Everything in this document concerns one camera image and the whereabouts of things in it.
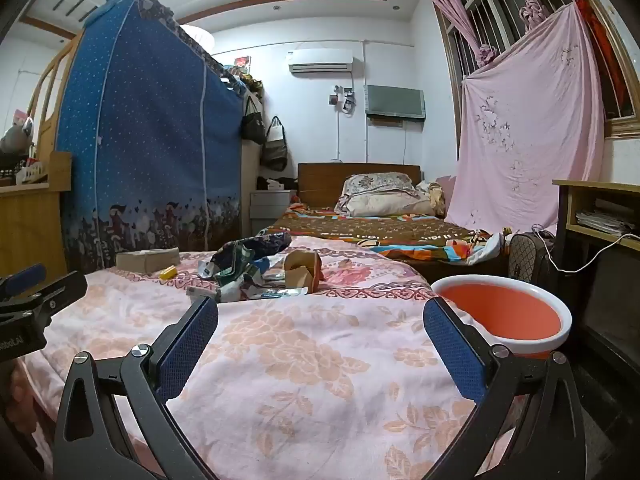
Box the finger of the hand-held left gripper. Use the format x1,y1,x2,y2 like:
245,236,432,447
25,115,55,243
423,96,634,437
0,271,89,328
0,265,48,298

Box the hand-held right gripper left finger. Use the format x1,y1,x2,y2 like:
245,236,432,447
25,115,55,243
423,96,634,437
52,296,221,480

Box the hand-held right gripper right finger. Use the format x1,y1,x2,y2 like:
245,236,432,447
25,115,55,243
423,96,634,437
422,296,587,480

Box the orange basin with white rim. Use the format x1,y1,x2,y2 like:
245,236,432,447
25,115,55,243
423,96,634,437
430,276,572,361

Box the brown cardboard piece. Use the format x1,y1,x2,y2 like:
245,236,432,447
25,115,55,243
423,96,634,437
283,250,324,294

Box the wooden shelf unit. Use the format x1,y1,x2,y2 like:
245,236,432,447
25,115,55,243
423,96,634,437
0,30,86,283

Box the crumpled green white wrapper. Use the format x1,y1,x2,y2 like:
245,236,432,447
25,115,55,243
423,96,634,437
212,259,268,302

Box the folded cream blanket block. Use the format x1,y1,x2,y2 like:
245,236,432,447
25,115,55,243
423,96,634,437
116,247,181,273

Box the silver foil wrapper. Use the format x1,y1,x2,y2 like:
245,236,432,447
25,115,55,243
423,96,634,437
257,284,309,299

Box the checkered suitcase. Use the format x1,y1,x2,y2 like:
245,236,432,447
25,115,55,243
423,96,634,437
507,231,557,294

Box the pink floral blanket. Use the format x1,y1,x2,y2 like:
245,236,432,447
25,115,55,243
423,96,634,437
15,234,531,480

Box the dark blue cloth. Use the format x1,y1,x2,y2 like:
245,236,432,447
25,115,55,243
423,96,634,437
210,232,292,273

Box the brown patterned blanket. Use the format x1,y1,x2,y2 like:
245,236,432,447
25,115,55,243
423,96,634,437
255,207,507,267

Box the grey plush toy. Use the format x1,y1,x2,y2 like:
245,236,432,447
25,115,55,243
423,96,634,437
0,119,35,157

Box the beige crumpled clothes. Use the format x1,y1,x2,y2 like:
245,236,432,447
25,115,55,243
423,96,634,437
415,180,447,219

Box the white nightstand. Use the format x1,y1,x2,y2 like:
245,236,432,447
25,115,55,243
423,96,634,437
250,189,299,234

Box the floral pillow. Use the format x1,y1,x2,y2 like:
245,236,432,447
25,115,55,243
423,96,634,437
334,173,434,217

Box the blue fabric wardrobe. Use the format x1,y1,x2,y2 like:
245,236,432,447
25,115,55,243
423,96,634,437
54,0,251,272

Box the black clothing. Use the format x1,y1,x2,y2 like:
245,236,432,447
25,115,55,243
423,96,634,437
256,176,299,192

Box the stack of papers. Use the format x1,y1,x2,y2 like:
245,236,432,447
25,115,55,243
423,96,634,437
575,198,637,237

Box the wooden headboard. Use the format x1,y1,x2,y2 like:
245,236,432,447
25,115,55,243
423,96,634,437
297,162,422,208

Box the wooden desk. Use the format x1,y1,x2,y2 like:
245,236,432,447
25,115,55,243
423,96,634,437
551,179,640,361

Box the grey black handbag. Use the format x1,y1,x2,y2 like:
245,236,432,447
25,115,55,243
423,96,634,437
261,116,289,172

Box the pink hanging sheet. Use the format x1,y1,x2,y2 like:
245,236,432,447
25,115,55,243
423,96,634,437
444,2,609,237

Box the round white lamp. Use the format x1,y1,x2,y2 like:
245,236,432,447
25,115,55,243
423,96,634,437
180,24,215,57

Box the white air conditioner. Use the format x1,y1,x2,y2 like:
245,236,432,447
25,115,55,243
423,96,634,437
287,48,354,75

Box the pink curtain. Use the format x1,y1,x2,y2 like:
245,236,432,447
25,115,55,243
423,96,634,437
422,0,549,69

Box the red hanging cloth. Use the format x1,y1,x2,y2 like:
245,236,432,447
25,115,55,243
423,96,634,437
574,0,627,122

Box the white cable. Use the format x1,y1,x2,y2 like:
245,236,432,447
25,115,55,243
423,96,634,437
531,224,622,275

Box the grey wall cover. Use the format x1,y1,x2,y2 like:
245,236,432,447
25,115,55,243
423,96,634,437
363,84,427,122

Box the wall socket cluster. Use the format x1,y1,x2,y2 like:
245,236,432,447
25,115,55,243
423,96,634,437
327,87,357,117

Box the barred window with wooden frame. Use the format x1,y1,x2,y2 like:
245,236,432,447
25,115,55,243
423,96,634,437
434,0,640,137

